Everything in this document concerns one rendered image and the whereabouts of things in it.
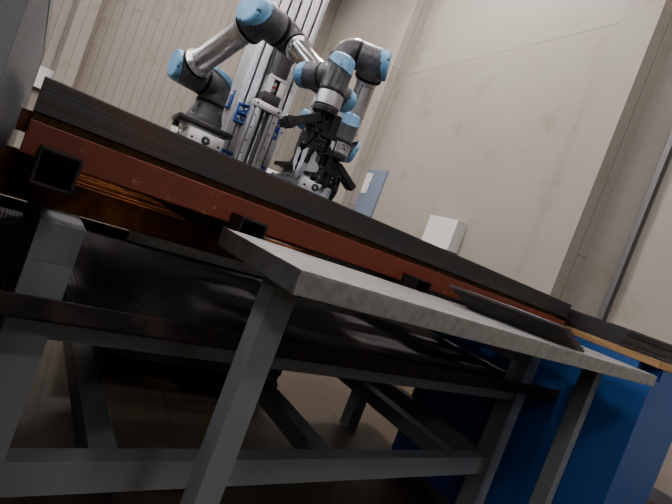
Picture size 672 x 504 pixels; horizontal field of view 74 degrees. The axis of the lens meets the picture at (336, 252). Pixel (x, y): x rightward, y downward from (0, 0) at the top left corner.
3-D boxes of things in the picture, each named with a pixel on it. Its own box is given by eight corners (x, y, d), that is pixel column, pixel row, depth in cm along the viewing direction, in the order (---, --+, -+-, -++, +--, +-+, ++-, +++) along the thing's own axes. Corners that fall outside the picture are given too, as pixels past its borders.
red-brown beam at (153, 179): (560, 334, 152) (566, 317, 152) (18, 152, 60) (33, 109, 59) (536, 324, 159) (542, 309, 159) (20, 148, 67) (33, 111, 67)
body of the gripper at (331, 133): (332, 157, 125) (346, 116, 125) (307, 145, 120) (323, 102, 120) (317, 156, 131) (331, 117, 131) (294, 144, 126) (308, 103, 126)
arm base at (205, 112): (181, 118, 190) (189, 96, 190) (215, 133, 197) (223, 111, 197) (187, 115, 177) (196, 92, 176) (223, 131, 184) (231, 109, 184)
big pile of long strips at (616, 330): (698, 374, 155) (704, 359, 155) (660, 361, 132) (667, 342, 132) (504, 301, 219) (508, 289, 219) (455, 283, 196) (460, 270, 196)
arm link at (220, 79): (229, 110, 188) (241, 79, 187) (203, 95, 177) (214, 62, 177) (214, 107, 195) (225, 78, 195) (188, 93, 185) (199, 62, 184)
